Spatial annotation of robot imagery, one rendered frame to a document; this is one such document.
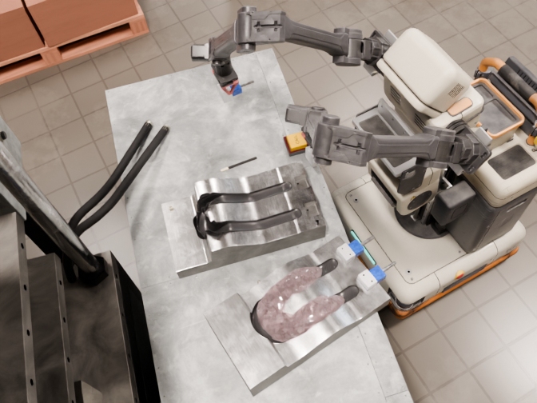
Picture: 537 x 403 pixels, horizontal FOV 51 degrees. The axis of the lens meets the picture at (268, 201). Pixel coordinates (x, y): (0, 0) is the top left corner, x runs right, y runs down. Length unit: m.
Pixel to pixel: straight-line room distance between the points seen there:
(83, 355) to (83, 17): 2.22
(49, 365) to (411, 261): 1.49
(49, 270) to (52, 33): 2.11
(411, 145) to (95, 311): 1.13
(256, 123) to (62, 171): 1.42
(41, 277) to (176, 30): 2.32
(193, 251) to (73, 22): 2.08
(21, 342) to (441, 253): 1.71
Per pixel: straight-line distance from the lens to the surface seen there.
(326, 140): 1.27
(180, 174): 2.07
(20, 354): 1.40
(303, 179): 1.93
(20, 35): 3.62
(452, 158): 1.57
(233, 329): 1.68
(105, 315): 1.92
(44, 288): 1.73
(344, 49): 1.70
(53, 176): 3.26
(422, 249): 2.49
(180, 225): 1.89
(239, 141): 2.11
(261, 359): 1.65
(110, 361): 1.87
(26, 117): 3.58
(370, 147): 1.26
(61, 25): 3.60
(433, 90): 1.56
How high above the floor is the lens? 2.50
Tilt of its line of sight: 60 degrees down
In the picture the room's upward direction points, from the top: 7 degrees counter-clockwise
